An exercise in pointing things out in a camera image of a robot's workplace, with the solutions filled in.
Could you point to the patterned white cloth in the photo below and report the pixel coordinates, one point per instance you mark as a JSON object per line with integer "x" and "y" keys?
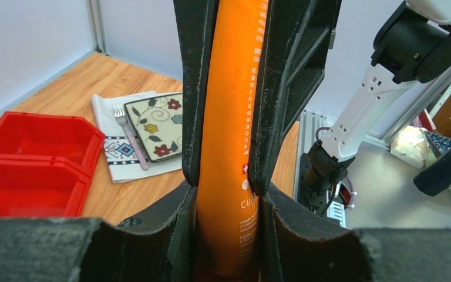
{"x": 122, "y": 161}

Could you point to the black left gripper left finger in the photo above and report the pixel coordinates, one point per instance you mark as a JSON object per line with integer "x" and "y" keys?
{"x": 151, "y": 245}

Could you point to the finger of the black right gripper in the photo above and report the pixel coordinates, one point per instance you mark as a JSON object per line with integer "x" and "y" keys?
{"x": 195, "y": 21}
{"x": 292, "y": 66}

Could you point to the cluttered items beside table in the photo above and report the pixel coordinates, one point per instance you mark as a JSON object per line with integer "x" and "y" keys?
{"x": 419, "y": 144}

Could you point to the floral square plate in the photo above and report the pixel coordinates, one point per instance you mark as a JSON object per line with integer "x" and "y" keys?
{"x": 158, "y": 122}

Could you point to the silver fork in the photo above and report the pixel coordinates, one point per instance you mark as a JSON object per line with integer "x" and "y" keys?
{"x": 121, "y": 119}

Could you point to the orange toothpaste tube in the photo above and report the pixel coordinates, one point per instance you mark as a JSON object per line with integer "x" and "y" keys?
{"x": 227, "y": 209}

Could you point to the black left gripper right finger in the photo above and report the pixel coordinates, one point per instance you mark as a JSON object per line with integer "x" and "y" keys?
{"x": 298, "y": 245}

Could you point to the red three-compartment bin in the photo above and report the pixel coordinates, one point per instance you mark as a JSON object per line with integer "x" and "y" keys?
{"x": 47, "y": 163}

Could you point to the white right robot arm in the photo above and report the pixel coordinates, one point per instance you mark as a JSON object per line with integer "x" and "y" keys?
{"x": 413, "y": 46}

